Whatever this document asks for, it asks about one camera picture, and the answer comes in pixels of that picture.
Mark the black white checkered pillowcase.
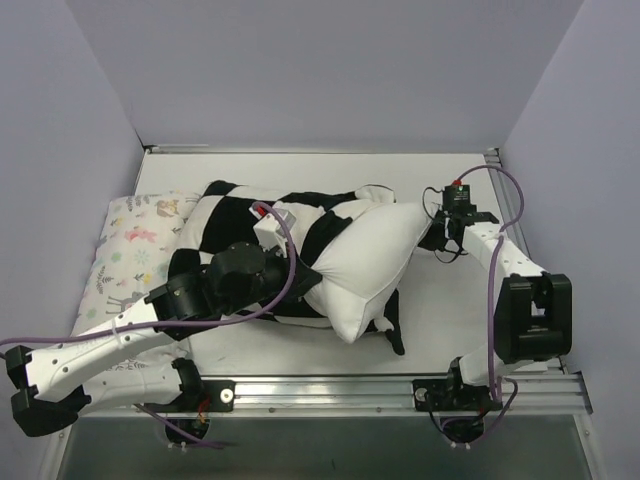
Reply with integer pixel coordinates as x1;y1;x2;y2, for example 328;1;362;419
168;180;410;355

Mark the white pillow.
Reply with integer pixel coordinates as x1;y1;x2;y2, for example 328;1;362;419
299;185;431;344

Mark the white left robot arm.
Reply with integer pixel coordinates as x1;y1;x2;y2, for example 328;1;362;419
5;242;322;437

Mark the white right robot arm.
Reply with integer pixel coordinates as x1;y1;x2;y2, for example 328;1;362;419
419;180;573;409

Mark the floral animal print pillow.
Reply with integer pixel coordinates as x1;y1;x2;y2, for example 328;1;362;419
69;192;201;374

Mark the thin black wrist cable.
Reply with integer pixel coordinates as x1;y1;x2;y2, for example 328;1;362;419
422;185;469;264

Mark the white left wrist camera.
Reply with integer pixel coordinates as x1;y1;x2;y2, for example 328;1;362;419
250;205;287;256

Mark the aluminium right side rail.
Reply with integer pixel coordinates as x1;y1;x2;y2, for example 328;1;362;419
484;148;582;374

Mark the aluminium rail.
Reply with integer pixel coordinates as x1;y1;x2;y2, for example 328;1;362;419
484;148;582;374
73;372;592;416

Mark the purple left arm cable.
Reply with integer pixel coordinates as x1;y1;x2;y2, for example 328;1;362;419
0;202;299;449

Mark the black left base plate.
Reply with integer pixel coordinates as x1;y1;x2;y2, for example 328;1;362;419
145;379;236;414

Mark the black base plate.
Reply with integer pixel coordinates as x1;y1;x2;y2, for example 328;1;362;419
412;378;502;413
145;379;236;414

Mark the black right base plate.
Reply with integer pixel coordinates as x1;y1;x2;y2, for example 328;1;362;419
412;378;502;413

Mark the aluminium front rail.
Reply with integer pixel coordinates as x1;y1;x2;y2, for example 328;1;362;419
73;372;592;416

